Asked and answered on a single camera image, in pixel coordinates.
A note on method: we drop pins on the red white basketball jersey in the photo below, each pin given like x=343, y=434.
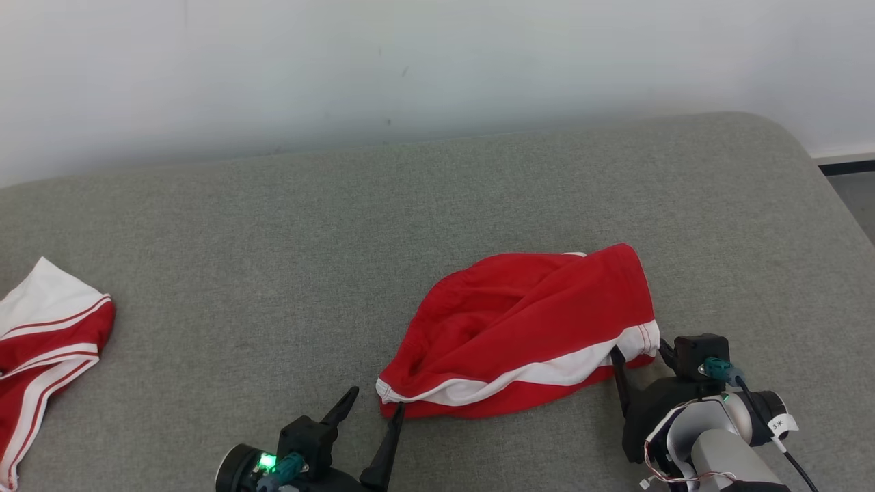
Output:
x=41, y=342

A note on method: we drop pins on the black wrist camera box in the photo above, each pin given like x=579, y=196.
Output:
x=697, y=348
x=307, y=437

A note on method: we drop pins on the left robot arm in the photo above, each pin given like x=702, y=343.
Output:
x=236, y=471

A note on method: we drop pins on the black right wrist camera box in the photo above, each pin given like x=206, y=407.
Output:
x=697, y=348

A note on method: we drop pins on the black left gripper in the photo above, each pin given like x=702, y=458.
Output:
x=335, y=482

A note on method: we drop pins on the red white-striped shorts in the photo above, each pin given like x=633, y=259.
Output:
x=519, y=321

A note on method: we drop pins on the black baseboard strip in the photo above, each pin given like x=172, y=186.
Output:
x=847, y=166

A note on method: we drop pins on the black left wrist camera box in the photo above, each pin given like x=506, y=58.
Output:
x=307, y=437

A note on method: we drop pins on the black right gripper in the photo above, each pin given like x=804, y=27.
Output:
x=649, y=410

